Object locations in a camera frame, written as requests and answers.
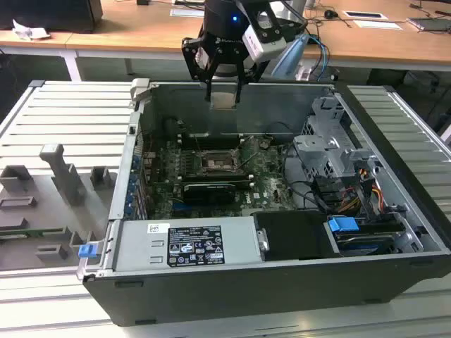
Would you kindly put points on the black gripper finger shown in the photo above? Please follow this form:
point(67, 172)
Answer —
point(192, 60)
point(255, 70)

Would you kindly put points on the silver CPU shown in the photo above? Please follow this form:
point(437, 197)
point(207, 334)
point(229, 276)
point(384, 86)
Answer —
point(223, 101)

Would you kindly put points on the CPU socket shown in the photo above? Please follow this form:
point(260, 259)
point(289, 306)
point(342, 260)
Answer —
point(218, 163)

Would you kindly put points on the wooden desk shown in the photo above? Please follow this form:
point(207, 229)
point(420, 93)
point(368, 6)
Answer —
point(141, 28)

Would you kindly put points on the grey case latch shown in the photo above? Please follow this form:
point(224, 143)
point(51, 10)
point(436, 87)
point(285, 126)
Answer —
point(139, 89)

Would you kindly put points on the black computer mouse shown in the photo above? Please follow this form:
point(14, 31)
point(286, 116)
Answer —
point(330, 14)

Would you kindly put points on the silver drive cage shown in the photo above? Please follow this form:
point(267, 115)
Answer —
point(317, 148)

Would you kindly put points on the green motherboard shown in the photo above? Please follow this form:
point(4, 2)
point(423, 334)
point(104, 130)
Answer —
point(267, 190)

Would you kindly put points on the white paper sheet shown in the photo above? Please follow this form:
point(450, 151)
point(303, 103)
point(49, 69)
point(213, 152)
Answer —
point(377, 24)

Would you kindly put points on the black graphics card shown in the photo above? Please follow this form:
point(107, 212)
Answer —
point(208, 193)

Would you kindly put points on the black computer box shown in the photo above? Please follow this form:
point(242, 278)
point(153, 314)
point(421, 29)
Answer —
point(53, 14)

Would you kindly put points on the crumpled white paper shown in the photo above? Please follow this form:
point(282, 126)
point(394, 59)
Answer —
point(28, 32)

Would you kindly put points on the black plastic shroud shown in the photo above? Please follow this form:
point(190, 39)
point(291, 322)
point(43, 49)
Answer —
point(292, 236)

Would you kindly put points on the grey parts rack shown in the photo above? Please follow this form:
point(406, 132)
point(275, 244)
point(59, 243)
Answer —
point(63, 176)

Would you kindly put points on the hard disk in blue carrier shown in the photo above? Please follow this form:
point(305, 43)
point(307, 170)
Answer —
point(341, 225)

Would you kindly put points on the grey tablet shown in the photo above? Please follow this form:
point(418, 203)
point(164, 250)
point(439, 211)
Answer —
point(433, 24)

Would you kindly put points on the silver power supply unit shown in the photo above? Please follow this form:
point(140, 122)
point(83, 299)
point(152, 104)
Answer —
point(141, 246)

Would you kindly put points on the blue case latch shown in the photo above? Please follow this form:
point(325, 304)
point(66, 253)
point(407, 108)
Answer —
point(86, 250)

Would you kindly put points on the black open PC case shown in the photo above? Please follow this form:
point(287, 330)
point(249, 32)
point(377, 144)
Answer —
point(246, 292)

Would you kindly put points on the green RAM stick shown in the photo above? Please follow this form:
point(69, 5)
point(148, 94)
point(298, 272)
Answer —
point(31, 232)

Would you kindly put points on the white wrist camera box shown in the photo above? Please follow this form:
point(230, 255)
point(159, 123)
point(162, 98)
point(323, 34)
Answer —
point(255, 44)

